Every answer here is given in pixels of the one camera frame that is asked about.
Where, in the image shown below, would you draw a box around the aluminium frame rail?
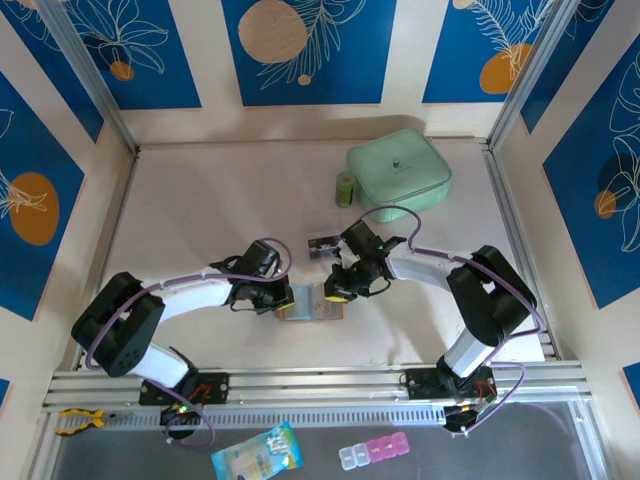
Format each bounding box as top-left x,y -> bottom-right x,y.
41,360 -> 596,415

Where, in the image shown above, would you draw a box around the grey metal shelf panel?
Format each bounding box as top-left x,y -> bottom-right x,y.
49,399 -> 609,480

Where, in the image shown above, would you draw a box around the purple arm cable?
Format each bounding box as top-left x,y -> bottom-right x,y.
358,204 -> 546,441
83,235 -> 292,451

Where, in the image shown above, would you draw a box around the mint green zip pouch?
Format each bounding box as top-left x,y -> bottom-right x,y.
346,128 -> 454,224

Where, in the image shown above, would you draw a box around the grey slotted cable duct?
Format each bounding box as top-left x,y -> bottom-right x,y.
112,404 -> 449,427

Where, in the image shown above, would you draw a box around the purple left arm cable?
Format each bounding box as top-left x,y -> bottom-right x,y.
83,235 -> 292,451

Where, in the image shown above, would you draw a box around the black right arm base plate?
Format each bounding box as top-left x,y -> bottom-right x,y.
404,366 -> 497,402

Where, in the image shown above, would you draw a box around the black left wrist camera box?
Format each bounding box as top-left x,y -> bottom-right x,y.
238,238 -> 281,277

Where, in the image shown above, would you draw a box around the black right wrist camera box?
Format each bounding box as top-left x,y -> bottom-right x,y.
339,221 -> 407,258

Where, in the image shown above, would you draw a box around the tan leather card holder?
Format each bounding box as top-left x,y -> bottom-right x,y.
278,283 -> 347,323

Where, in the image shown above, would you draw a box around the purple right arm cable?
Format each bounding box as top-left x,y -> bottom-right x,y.
358,204 -> 546,441

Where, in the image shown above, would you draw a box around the white and pink pill organizer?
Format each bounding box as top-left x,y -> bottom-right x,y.
338,431 -> 412,472

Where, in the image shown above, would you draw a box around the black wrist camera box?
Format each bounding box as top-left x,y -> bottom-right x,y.
339,221 -> 407,258
238,238 -> 281,277

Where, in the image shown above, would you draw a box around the small green cylinder bottle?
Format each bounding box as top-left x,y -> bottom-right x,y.
334,170 -> 358,209

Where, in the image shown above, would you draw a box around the aluminium frame post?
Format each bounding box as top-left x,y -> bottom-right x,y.
37,0 -> 140,155
486,0 -> 574,151

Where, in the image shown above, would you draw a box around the black credit card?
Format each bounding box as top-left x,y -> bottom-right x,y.
307,234 -> 347,261

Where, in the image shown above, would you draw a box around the yellow handled pliers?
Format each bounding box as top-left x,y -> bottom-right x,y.
54,407 -> 120,437

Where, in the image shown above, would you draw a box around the blue snack packet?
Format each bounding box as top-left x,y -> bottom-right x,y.
210,420 -> 306,480

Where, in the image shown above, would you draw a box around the aluminium side rail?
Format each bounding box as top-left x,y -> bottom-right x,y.
73,147 -> 140,374
482,141 -> 559,361

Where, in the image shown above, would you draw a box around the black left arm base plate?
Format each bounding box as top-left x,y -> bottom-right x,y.
138,371 -> 232,407

